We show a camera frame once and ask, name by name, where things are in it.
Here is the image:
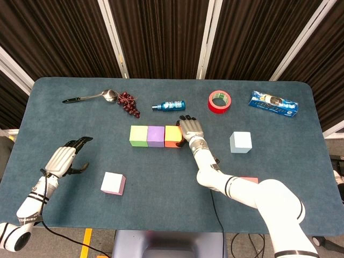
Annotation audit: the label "red tape roll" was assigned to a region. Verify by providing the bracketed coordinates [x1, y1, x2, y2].
[207, 90, 233, 114]

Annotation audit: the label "dark red plastic grapes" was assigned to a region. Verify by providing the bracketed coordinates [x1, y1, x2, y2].
[116, 91, 141, 119]

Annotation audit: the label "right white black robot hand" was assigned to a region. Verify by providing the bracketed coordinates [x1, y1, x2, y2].
[176, 114, 204, 148]

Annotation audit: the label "white partition post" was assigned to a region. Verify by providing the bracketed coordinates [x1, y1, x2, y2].
[196, 0, 224, 80]
[324, 126, 344, 140]
[0, 45, 35, 96]
[269, 0, 338, 82]
[97, 0, 130, 79]

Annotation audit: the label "blue spray bottle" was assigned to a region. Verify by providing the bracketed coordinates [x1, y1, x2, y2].
[151, 100, 186, 112]

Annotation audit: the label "black equipment box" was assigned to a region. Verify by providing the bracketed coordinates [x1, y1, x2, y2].
[329, 154, 344, 175]

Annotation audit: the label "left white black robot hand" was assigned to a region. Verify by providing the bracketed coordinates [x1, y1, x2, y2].
[44, 136, 94, 178]

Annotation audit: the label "purple foam cube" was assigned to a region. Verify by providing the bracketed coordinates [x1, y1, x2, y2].
[147, 125, 166, 148]

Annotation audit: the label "green foam cube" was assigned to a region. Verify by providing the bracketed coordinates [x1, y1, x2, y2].
[129, 125, 149, 147]

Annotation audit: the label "light pink foam cube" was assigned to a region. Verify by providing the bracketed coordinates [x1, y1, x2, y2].
[101, 171, 126, 196]

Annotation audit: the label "red foam cube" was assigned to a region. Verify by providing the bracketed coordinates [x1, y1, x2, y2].
[239, 176, 259, 185]

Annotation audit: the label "black floor cables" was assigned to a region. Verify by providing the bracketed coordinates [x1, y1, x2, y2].
[231, 232, 267, 258]

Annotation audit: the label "dark brown pleated curtain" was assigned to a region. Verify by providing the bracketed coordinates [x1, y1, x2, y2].
[0, 70, 31, 130]
[278, 0, 344, 132]
[109, 0, 213, 80]
[0, 0, 123, 81]
[205, 0, 323, 81]

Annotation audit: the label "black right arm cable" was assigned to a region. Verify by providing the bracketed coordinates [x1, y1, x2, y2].
[209, 157, 225, 234]

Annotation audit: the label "blue cookie box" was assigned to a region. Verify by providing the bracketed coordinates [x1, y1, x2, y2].
[248, 90, 300, 118]

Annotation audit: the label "orange foam cube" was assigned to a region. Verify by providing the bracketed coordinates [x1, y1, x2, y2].
[164, 125, 184, 148]

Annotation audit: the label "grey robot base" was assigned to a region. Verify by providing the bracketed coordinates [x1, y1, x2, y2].
[111, 230, 228, 258]

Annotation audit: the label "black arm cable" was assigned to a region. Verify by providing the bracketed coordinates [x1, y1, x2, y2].
[209, 157, 225, 234]
[39, 168, 111, 258]

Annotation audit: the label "black caster wheel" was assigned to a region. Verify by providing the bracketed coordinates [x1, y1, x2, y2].
[311, 235, 327, 247]

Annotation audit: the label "yellow floor tape strip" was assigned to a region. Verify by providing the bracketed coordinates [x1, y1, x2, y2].
[80, 228, 93, 258]

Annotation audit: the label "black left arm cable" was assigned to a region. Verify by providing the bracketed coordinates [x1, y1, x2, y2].
[39, 168, 111, 258]

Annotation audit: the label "blue-grey felt table cloth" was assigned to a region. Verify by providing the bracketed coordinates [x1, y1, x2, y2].
[10, 77, 334, 237]

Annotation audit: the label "light blue foam cube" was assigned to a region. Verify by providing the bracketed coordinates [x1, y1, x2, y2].
[229, 131, 253, 154]

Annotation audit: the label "metal spoon with black handle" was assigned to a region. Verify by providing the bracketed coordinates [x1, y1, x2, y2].
[62, 89, 118, 104]

